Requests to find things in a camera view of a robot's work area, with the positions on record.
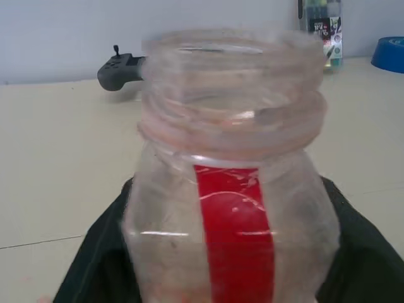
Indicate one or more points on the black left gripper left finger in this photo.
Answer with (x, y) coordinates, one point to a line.
(94, 268)

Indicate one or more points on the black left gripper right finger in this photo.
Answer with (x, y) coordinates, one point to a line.
(363, 268)

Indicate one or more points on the clear marker pen case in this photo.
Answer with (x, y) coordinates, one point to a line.
(331, 31)

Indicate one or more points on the clear plastic bottle red stripe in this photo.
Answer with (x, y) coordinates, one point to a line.
(233, 221)

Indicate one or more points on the blue tape roll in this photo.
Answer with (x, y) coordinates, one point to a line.
(389, 57)

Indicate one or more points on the grey handheld game controller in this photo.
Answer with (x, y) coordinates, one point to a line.
(116, 72)

